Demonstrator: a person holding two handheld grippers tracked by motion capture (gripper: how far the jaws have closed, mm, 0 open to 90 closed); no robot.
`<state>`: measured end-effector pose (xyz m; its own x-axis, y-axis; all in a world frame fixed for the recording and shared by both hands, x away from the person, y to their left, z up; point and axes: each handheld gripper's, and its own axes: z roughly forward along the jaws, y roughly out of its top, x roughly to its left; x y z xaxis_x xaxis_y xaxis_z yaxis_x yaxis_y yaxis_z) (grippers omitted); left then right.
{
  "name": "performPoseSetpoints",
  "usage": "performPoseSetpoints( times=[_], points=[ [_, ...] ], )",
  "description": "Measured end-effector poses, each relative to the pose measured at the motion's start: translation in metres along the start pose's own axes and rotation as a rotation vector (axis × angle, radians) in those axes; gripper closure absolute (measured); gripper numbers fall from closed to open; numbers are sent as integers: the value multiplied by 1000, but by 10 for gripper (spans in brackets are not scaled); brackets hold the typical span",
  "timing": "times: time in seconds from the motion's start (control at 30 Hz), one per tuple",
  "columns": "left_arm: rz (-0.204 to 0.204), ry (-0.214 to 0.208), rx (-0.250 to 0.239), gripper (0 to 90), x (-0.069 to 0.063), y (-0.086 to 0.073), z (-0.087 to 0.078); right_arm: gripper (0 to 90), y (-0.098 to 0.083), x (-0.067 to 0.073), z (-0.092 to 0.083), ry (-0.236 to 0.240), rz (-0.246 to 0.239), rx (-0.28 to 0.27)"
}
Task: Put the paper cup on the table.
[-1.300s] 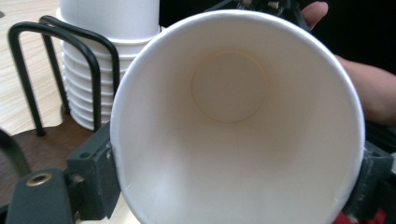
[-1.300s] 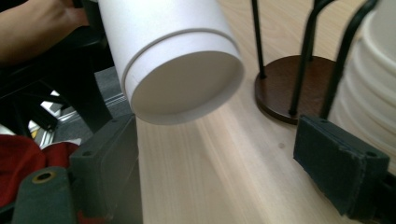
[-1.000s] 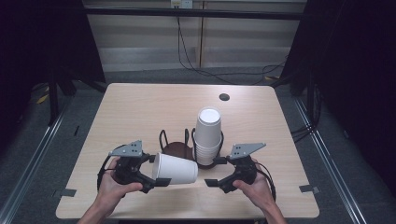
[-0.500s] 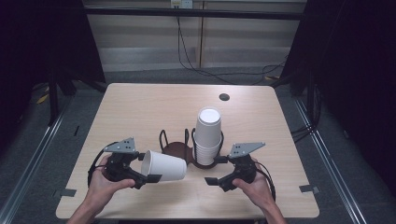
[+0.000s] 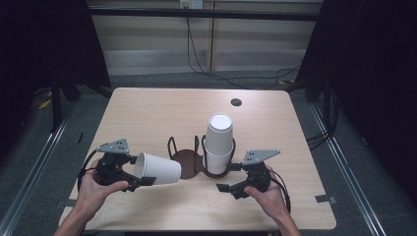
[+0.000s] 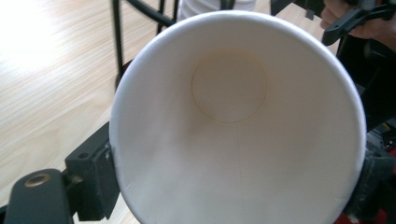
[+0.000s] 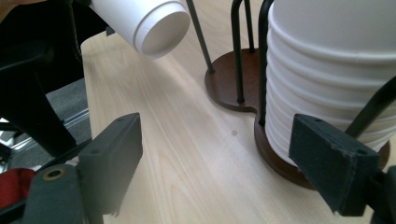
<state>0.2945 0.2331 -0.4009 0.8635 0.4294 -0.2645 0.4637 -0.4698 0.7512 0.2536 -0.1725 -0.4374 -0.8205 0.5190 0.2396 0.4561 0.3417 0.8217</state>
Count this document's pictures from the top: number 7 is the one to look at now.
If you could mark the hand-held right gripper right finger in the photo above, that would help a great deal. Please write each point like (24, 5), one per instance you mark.
(330, 161)

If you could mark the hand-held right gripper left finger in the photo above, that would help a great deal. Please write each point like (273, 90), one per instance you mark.
(109, 161)

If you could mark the single white paper cup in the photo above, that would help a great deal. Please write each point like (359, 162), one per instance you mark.
(124, 21)

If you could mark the stack of white paper cups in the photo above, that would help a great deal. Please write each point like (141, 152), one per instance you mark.
(317, 40)

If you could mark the red cloth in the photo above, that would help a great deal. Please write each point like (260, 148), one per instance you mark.
(14, 186)

